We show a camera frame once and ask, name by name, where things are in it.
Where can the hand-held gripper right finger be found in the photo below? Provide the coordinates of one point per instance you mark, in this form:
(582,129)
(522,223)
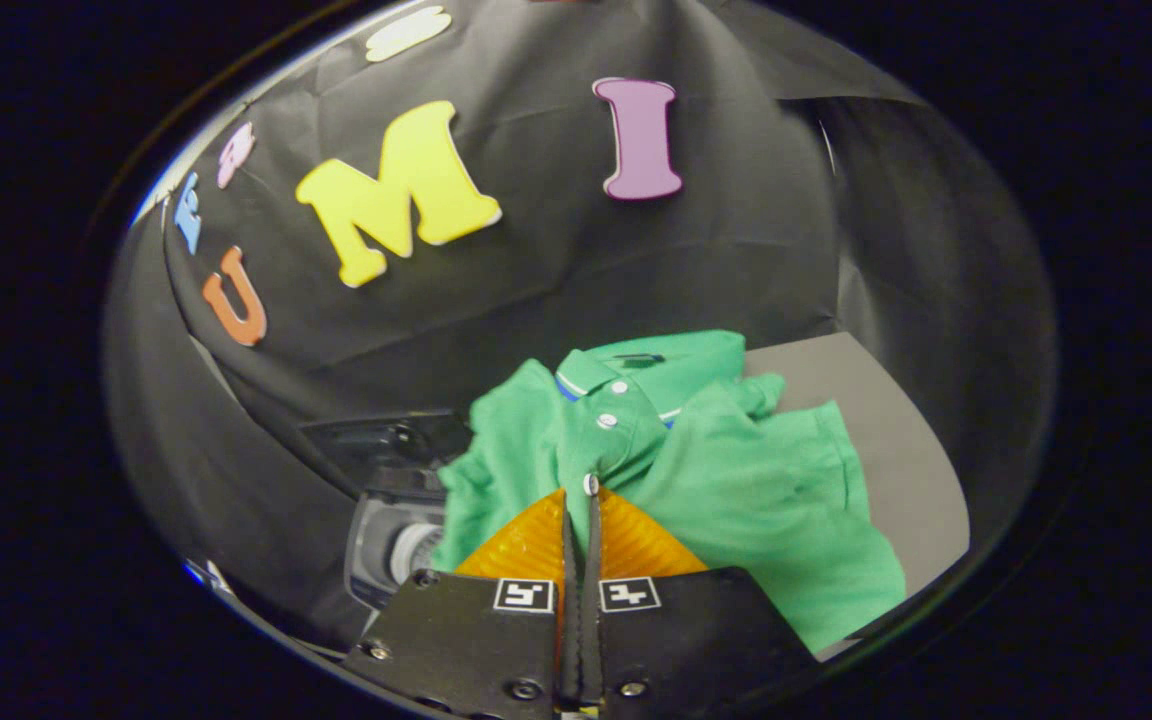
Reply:
(696,640)

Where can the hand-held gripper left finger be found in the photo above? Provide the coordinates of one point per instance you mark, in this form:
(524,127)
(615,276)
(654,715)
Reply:
(466,640)

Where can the grey washing machine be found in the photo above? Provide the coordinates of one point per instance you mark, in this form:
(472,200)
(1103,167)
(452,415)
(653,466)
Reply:
(381,550)

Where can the green polo shirt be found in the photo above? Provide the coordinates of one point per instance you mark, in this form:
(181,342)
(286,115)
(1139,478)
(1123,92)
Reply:
(756,480)

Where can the beige cabinet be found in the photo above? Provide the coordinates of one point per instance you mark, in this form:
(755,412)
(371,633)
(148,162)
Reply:
(886,440)

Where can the black backdrop cloth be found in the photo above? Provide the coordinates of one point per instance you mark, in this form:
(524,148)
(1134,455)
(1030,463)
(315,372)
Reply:
(536,280)

